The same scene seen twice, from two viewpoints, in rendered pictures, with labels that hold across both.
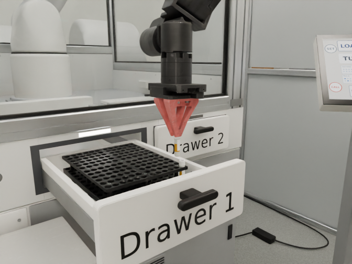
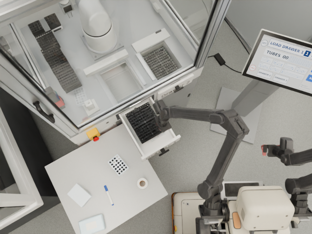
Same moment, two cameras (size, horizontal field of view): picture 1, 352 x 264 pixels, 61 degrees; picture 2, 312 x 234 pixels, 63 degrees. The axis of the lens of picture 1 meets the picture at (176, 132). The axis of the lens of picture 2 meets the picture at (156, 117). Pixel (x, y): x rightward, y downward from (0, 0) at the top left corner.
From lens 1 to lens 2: 1.42 m
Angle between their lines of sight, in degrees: 58
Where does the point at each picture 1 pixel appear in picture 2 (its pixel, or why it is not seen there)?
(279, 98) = not seen: outside the picture
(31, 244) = (120, 136)
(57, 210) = not seen: hidden behind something
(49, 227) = (123, 128)
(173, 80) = (161, 126)
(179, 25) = (164, 121)
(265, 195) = (235, 23)
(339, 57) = (264, 50)
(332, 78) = (254, 62)
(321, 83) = (247, 63)
